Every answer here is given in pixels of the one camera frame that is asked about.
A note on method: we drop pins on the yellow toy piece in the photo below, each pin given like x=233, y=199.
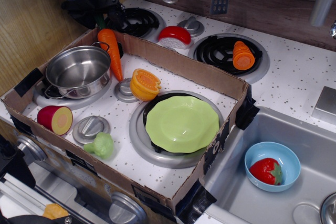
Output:
x=54, y=211

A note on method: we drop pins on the cardboard fence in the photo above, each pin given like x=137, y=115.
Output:
x=191, y=199

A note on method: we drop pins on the red yellow toy fruit half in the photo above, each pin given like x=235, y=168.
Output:
x=58, y=119

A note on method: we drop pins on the orange toy carrot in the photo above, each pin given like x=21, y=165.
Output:
x=109, y=43

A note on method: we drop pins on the blue plastic bowl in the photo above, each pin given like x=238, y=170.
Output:
x=287, y=159

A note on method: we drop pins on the silver oven knob left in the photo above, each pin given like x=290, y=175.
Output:
x=32, y=152

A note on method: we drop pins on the orange toy carrot slice piece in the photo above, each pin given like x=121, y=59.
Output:
x=243, y=58

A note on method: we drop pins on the grey faucet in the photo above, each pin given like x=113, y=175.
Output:
x=319, y=12

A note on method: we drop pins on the stainless steel pot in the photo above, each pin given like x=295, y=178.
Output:
x=79, y=72

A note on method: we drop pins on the red toy strawberry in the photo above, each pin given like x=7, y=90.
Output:
x=268, y=171

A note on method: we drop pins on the orange toy pumpkin half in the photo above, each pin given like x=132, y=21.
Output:
x=144, y=85

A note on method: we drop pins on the green toy broccoli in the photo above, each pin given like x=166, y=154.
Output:
x=101, y=146

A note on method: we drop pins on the black burner under plate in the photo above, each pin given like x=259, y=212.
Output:
x=157, y=119

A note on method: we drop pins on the green plastic plate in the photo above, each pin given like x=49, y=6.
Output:
x=181, y=124

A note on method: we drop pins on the silver stove knob front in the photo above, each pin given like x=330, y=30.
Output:
x=86, y=130

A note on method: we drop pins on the silver oven knob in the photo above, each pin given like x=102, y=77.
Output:
x=32, y=152
x=124, y=210

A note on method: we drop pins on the silver stove knob back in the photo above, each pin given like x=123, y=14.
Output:
x=193, y=26

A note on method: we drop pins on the silver stove knob middle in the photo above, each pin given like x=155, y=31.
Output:
x=123, y=92

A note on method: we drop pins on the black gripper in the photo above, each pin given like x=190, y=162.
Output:
x=83, y=11

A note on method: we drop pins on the red white toy sushi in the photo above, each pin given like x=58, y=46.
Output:
x=175, y=37

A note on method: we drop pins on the black burner coil back left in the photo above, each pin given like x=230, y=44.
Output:
x=137, y=22

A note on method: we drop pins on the silver stove knob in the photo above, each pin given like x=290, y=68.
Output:
x=193, y=26
x=86, y=130
x=123, y=92

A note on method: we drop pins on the silver sink basin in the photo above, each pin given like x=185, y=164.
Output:
x=311, y=199

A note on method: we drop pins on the silver oven knob right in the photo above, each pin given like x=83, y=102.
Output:
x=124, y=210

